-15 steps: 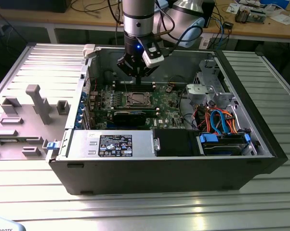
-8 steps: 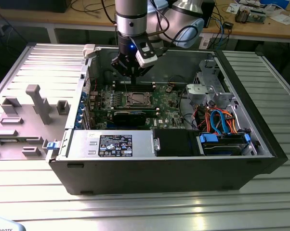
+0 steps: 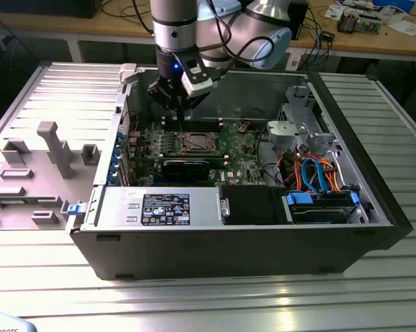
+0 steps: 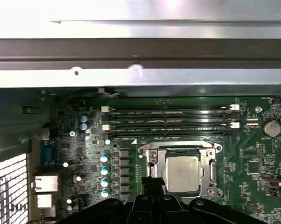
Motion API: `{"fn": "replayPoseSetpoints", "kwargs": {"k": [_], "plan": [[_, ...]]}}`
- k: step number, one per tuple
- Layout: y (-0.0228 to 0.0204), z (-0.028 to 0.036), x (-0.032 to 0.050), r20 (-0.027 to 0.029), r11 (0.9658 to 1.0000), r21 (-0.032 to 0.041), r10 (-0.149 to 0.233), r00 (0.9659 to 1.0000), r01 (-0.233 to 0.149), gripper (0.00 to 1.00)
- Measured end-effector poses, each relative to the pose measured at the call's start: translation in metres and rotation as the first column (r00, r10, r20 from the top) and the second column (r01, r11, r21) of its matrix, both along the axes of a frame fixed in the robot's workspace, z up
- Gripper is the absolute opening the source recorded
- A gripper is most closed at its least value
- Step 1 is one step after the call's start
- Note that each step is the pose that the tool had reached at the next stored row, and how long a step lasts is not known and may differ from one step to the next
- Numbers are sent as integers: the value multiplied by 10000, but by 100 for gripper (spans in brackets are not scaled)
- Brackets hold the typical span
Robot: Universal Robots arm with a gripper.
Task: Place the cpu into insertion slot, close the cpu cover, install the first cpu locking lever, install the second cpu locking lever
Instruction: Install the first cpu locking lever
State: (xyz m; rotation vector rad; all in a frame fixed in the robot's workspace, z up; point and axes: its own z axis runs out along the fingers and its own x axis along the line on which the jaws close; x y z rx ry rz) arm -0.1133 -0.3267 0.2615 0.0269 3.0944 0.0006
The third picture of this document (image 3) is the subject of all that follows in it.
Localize silver drive cage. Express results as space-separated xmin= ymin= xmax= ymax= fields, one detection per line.
xmin=266 ymin=84 xmax=337 ymax=153

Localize green motherboard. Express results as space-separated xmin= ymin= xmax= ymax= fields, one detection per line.
xmin=128 ymin=119 xmax=264 ymax=186

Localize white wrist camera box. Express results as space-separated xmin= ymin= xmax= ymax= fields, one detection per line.
xmin=175 ymin=51 xmax=218 ymax=98

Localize white paper sheets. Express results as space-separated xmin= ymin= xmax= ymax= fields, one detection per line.
xmin=380 ymin=19 xmax=416 ymax=36

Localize tall black device box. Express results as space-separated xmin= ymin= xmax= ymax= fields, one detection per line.
xmin=287 ymin=0 xmax=310 ymax=39

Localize white printed booklet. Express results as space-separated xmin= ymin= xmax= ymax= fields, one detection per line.
xmin=324 ymin=3 xmax=343 ymax=20

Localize blue flat wire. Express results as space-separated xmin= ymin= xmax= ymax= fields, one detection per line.
xmin=301 ymin=157 xmax=328 ymax=194

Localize white printed pendant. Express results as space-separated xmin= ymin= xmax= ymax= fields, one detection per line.
xmin=0 ymin=311 xmax=38 ymax=332

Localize grey plastic parts rack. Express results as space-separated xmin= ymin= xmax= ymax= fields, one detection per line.
xmin=0 ymin=120 xmax=102 ymax=232

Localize blue flat box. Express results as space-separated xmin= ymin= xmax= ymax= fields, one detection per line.
xmin=372 ymin=0 xmax=416 ymax=8

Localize wide black equipment case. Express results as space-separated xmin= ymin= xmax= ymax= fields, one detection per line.
xmin=0 ymin=0 xmax=99 ymax=19

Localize orange wire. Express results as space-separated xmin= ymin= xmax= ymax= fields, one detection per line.
xmin=280 ymin=154 xmax=301 ymax=190
xmin=323 ymin=159 xmax=342 ymax=193

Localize hard disk in blue carrier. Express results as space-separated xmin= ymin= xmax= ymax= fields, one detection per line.
xmin=282 ymin=192 xmax=361 ymax=224

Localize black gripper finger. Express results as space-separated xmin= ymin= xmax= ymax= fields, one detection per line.
xmin=147 ymin=79 xmax=184 ymax=120
xmin=180 ymin=90 xmax=209 ymax=120

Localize pale grey case latch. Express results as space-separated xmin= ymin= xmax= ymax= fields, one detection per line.
xmin=119 ymin=63 xmax=142 ymax=84

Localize black and grey PC case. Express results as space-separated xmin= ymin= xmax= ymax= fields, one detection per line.
xmin=65 ymin=63 xmax=413 ymax=282

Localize metal CPU socket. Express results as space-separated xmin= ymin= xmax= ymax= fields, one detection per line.
xmin=175 ymin=130 xmax=220 ymax=156

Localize green circuit board device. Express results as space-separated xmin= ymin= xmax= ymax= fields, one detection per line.
xmin=358 ymin=13 xmax=382 ymax=35

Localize wooden workbench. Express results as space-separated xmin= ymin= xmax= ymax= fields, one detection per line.
xmin=0 ymin=0 xmax=416 ymax=63

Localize black power supply label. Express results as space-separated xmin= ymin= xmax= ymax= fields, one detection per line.
xmin=142 ymin=193 xmax=191 ymax=226

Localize silver power supply unit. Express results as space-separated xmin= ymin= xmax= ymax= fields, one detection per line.
xmin=99 ymin=186 xmax=223 ymax=228

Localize black plastic shroud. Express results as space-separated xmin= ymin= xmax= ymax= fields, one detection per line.
xmin=218 ymin=185 xmax=287 ymax=225

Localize metal socket cover frame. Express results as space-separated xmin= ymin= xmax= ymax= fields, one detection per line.
xmin=178 ymin=131 xmax=218 ymax=153

